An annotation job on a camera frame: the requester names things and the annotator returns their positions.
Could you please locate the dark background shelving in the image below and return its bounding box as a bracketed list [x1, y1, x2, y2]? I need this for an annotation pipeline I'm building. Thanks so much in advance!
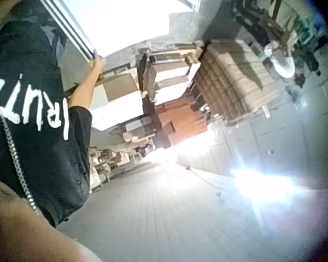
[233, 0, 325, 79]

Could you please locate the stack of mixed flat cartons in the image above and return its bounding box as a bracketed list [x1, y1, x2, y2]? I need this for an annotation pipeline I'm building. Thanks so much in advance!
[138, 45, 203, 102]

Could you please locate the person's right hand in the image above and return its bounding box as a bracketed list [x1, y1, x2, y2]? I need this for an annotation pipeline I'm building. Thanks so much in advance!
[89, 54, 108, 75]

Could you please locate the white metal-framed panel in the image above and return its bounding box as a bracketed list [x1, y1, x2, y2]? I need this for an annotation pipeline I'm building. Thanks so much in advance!
[40, 0, 199, 60]

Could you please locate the brown cardboard box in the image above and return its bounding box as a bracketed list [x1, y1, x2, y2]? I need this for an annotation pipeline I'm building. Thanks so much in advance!
[97, 71, 139, 104]

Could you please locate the stack of red-brown cartons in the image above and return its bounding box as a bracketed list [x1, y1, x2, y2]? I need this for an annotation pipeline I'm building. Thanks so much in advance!
[154, 97, 209, 148]

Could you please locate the thin dark floor cable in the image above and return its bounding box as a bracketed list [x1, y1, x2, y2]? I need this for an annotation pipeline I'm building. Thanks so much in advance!
[186, 165, 236, 192]

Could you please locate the heap of small boxes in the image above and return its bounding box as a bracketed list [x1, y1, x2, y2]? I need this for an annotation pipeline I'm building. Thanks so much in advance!
[89, 146, 155, 193]

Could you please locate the large white carton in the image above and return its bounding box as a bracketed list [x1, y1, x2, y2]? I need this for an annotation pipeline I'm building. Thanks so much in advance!
[90, 90, 144, 131]

